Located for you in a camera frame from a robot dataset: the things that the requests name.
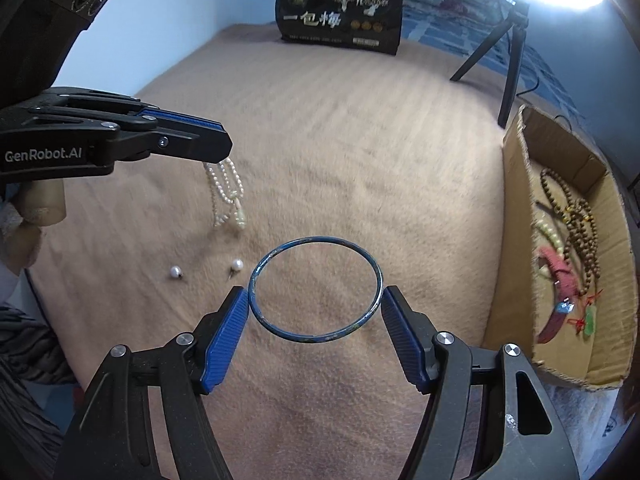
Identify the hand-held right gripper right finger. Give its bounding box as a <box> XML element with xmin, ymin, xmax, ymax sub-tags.
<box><xmin>381</xmin><ymin>285</ymin><xmax>581</xmax><ymax>480</ymax></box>

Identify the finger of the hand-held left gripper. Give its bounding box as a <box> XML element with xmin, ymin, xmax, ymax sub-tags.
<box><xmin>0</xmin><ymin>112</ymin><xmax>234</xmax><ymax>165</ymax></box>
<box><xmin>30</xmin><ymin>86</ymin><xmax>224</xmax><ymax>129</ymax></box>

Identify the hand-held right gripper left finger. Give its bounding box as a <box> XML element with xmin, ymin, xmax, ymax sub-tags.
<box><xmin>52</xmin><ymin>286</ymin><xmax>249</xmax><ymax>480</ymax></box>

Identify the blue metal bangle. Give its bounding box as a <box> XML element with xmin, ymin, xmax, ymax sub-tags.
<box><xmin>247</xmin><ymin>236</ymin><xmax>386</xmax><ymax>346</ymax></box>

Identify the pearl necklace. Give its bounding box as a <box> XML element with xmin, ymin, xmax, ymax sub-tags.
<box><xmin>202</xmin><ymin>156</ymin><xmax>246</xmax><ymax>233</ymax></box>

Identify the cardboard box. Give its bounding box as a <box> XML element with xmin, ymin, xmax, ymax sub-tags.
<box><xmin>482</xmin><ymin>105</ymin><xmax>640</xmax><ymax>392</ymax></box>

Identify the white bead bracelet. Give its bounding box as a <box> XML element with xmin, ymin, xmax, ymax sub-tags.
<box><xmin>535</xmin><ymin>220</ymin><xmax>566</xmax><ymax>281</ymax></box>

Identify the green jade pendant red cord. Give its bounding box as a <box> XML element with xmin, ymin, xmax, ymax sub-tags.
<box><xmin>570</xmin><ymin>290</ymin><xmax>601</xmax><ymax>336</ymax></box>

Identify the brown wooden bead necklace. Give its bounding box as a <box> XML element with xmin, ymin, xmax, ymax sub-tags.
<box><xmin>537</xmin><ymin>167</ymin><xmax>603</xmax><ymax>301</ymax></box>

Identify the person's left hand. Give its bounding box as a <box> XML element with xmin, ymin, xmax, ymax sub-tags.
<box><xmin>0</xmin><ymin>177</ymin><xmax>68</xmax><ymax>273</ymax></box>

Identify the tan blanket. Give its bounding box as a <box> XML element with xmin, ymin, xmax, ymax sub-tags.
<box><xmin>25</xmin><ymin>22</ymin><xmax>551</xmax><ymax>480</ymax></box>

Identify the black snack bag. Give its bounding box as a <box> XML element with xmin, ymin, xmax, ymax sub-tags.
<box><xmin>276</xmin><ymin>0</ymin><xmax>405</xmax><ymax>56</ymax></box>

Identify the person's dark clothing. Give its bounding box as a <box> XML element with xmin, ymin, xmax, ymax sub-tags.
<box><xmin>0</xmin><ymin>305</ymin><xmax>66</xmax><ymax>480</ymax></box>

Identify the black tripod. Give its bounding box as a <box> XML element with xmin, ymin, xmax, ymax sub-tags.
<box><xmin>450</xmin><ymin>0</ymin><xmax>532</xmax><ymax>128</ymax></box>

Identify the black power cable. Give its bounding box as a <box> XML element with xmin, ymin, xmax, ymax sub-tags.
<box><xmin>515</xmin><ymin>7</ymin><xmax>573</xmax><ymax>128</ymax></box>

